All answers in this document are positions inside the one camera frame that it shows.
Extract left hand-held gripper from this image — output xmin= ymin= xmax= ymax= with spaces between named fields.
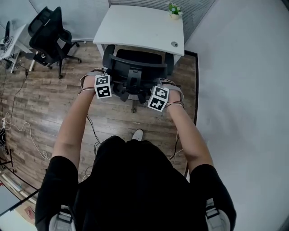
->
xmin=84 ymin=68 xmax=113 ymax=100

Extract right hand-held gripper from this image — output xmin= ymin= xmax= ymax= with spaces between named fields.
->
xmin=147 ymin=79 xmax=185 ymax=113

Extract black mesh office chair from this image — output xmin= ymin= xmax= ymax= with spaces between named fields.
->
xmin=102 ymin=44 xmax=175 ymax=114

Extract person's left forearm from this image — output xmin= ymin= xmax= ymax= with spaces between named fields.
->
xmin=51 ymin=75 xmax=97 ymax=172

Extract person's right forearm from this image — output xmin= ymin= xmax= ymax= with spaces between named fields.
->
xmin=165 ymin=90 xmax=214 ymax=175

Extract black high-back office chair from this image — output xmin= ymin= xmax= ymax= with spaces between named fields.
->
xmin=27 ymin=6 xmax=82 ymax=80

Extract person's right white shoe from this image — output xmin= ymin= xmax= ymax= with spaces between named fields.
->
xmin=131 ymin=129 xmax=144 ymax=142

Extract white rectangular desk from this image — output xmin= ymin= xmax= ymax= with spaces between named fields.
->
xmin=93 ymin=5 xmax=186 ymax=66

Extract small potted plant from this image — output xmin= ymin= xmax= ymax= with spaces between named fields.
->
xmin=168 ymin=2 xmax=184 ymax=21

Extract person's black clothing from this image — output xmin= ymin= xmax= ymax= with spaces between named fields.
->
xmin=34 ymin=134 xmax=237 ymax=231

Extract black metal stand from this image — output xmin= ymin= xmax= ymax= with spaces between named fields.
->
xmin=0 ymin=148 xmax=46 ymax=217

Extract right gripper coloured wire bundle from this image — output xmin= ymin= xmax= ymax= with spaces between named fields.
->
xmin=161 ymin=77 xmax=186 ymax=108

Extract gripper coloured wire bundle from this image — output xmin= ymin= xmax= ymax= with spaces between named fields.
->
xmin=161 ymin=77 xmax=186 ymax=108
xmin=77 ymin=67 xmax=107 ymax=96

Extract left gripper coloured wire bundle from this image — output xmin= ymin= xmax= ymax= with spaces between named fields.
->
xmin=77 ymin=67 xmax=107 ymax=96

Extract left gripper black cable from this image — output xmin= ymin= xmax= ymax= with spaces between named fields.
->
xmin=86 ymin=114 xmax=102 ymax=157

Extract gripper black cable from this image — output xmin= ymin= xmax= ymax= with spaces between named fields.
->
xmin=86 ymin=114 xmax=102 ymax=157
xmin=168 ymin=130 xmax=184 ymax=168

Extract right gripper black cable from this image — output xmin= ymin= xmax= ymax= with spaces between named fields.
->
xmin=168 ymin=130 xmax=184 ymax=168

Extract white floor cable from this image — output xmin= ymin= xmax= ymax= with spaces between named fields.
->
xmin=1 ymin=112 xmax=51 ymax=161

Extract black floor cable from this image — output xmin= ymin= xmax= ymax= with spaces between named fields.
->
xmin=0 ymin=64 xmax=29 ymax=119

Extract white metal-frame desk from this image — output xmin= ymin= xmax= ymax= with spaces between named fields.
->
xmin=0 ymin=21 xmax=36 ymax=74

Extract white grey shoulder strap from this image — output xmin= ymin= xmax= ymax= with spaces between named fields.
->
xmin=205 ymin=198 xmax=231 ymax=231
xmin=48 ymin=203 xmax=75 ymax=231

